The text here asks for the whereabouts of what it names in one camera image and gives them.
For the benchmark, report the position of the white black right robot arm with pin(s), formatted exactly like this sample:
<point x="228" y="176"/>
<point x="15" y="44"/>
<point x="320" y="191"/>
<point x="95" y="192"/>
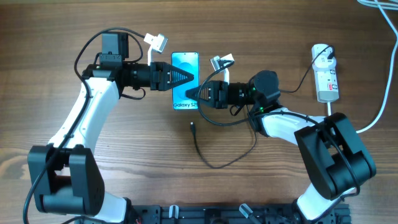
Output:
<point x="336" y="160"/>

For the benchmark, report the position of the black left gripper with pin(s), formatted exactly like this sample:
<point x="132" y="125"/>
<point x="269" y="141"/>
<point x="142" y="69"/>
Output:
<point x="163" y="84"/>

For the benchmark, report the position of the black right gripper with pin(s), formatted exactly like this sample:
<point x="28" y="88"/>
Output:
<point x="219" y="94"/>

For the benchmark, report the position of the white power strip socket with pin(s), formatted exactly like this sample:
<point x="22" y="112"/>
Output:
<point x="324" y="68"/>

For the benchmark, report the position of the Galaxy S25 smartphone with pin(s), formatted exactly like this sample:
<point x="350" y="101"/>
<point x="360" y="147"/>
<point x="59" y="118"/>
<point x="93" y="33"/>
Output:
<point x="188" y="61"/>

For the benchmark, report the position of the black mounting rail base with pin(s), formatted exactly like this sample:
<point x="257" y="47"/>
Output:
<point x="267" y="214"/>

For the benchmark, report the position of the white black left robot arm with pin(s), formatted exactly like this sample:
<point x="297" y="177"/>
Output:
<point x="64" y="174"/>

